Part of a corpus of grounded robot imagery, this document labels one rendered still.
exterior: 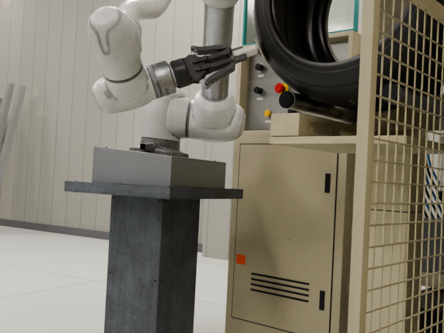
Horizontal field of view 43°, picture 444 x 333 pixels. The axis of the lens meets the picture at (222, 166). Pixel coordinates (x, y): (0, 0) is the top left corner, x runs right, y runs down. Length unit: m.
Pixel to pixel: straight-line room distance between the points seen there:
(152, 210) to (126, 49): 0.87
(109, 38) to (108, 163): 0.86
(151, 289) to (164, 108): 0.67
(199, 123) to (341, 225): 0.66
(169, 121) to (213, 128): 0.17
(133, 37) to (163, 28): 4.36
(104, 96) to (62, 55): 5.16
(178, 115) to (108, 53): 0.84
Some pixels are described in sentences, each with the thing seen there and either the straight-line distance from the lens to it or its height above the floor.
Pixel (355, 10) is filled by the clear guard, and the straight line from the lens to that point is 2.26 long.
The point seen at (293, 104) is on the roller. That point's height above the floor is 0.89.
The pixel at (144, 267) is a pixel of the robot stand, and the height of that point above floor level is 0.34.
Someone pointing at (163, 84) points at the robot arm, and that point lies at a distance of 1.47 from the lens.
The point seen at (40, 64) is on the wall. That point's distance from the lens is 6.85.
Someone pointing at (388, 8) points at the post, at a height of 1.22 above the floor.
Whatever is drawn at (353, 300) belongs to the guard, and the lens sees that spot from 0.79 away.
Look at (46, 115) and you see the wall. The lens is 6.66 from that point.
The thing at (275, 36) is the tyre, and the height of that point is 1.06.
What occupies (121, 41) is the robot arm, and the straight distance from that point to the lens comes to 1.34.
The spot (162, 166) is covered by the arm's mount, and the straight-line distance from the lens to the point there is 1.96.
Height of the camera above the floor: 0.69
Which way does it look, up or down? 1 degrees up
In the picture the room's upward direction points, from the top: 3 degrees clockwise
